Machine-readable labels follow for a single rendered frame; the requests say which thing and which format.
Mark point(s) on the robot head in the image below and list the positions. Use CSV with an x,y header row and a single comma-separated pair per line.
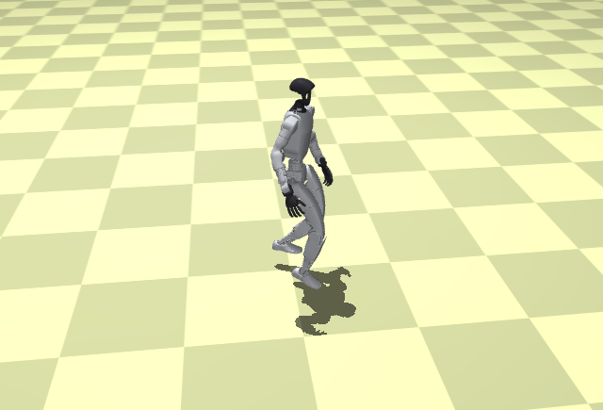
x,y
301,86

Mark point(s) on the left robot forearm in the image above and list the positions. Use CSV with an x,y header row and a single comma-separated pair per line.
x,y
316,153

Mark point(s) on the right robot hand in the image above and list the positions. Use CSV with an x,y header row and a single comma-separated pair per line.
x,y
292,201

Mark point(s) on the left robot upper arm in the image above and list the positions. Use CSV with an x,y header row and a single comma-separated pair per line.
x,y
313,132

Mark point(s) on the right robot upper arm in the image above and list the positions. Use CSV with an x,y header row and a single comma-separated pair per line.
x,y
288,128

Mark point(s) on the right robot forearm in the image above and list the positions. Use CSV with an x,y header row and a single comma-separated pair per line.
x,y
279,168

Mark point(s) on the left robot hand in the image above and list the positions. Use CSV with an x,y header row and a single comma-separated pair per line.
x,y
327,173

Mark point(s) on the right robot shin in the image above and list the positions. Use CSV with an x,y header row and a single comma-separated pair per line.
x,y
312,249

